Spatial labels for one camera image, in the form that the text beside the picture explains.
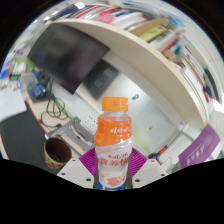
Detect white wall socket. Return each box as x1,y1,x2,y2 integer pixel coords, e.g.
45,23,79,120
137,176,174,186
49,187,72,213
81,114,98,133

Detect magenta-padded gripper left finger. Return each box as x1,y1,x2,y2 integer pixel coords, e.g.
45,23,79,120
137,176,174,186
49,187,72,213
56,147,100,190

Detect orange-capped clear drink bottle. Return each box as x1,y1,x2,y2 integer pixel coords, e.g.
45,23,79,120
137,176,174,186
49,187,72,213
94,97,134,191

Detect black computer monitor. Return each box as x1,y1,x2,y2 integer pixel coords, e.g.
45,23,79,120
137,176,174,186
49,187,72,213
27,23,111,95

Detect black desk mat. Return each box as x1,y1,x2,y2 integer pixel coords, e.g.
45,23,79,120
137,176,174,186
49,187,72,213
0,101,68,174

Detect tangled black cables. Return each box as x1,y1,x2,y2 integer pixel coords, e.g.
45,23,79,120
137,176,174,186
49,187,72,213
39,79,73,129

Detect small blue device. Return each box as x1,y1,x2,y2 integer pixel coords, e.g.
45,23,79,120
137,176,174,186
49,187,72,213
30,83,47,98

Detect brown patterned paper cup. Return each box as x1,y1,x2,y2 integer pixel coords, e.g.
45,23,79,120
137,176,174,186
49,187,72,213
43,137,73,170

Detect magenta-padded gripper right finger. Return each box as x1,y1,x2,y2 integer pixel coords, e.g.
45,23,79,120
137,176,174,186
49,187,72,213
127,147,169,190

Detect grey metal laptop stand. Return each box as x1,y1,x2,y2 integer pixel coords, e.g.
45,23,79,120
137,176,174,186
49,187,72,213
44,116,96,158

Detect purple pennant flag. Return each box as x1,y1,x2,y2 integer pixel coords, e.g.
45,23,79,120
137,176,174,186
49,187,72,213
178,124,222,169

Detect white open notebook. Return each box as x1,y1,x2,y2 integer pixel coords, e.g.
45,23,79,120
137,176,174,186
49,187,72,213
0,87,28,123

